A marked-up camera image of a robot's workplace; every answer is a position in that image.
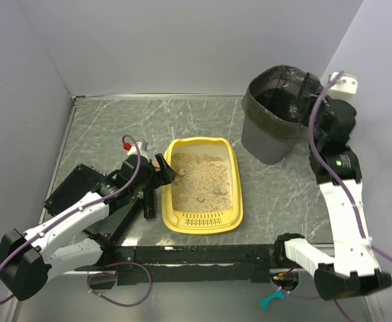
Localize black glitter microphone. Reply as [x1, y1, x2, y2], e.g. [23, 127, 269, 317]
[143, 190, 156, 220]

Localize teal plastic piece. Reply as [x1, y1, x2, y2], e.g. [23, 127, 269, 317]
[259, 290, 284, 310]

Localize grey trash bin with bag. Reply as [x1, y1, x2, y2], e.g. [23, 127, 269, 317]
[241, 64, 308, 165]

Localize yellow litter box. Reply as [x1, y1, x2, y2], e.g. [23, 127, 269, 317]
[161, 137, 243, 235]

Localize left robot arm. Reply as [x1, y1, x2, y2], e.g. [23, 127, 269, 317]
[0, 154, 176, 301]

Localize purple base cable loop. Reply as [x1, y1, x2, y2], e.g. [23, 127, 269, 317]
[87, 262, 153, 307]

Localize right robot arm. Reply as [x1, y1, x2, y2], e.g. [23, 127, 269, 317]
[273, 97, 392, 301]

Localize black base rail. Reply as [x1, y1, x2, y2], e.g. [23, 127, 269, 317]
[73, 244, 299, 286]

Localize black slotted litter scoop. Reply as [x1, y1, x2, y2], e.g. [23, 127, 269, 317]
[297, 72, 321, 127]

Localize cat litter pellets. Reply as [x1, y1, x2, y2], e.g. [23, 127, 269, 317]
[172, 153, 232, 213]

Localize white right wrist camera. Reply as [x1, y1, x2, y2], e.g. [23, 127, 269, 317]
[328, 72, 358, 102]

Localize black ribbed tray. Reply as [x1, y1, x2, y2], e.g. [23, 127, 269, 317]
[44, 164, 143, 248]

